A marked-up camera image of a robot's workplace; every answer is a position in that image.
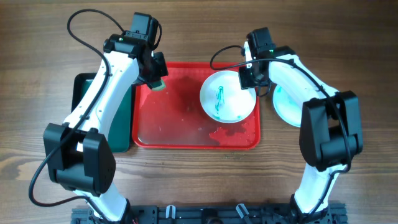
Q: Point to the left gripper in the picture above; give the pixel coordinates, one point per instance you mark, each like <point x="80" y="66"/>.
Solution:
<point x="161" y="70"/>

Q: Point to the black tray with green water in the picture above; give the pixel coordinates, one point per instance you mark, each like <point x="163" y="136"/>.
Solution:
<point x="119" y="137"/>

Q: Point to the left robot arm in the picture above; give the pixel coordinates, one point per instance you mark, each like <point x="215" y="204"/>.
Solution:
<point x="78" y="155"/>

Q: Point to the green sponge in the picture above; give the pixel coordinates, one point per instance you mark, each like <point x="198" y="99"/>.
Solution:
<point x="158" y="85"/>

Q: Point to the white plate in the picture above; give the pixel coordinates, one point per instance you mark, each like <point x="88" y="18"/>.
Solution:
<point x="223" y="99"/>

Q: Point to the red plastic tray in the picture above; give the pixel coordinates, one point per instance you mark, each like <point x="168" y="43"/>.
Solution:
<point x="173" y="118"/>

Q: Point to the light blue plate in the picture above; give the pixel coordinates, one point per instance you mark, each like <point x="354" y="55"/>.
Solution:
<point x="286" y="107"/>

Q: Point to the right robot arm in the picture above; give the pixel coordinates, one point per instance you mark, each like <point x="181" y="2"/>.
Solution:
<point x="330" y="125"/>

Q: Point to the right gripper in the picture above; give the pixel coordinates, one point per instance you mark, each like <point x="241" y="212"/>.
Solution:
<point x="247" y="83"/>

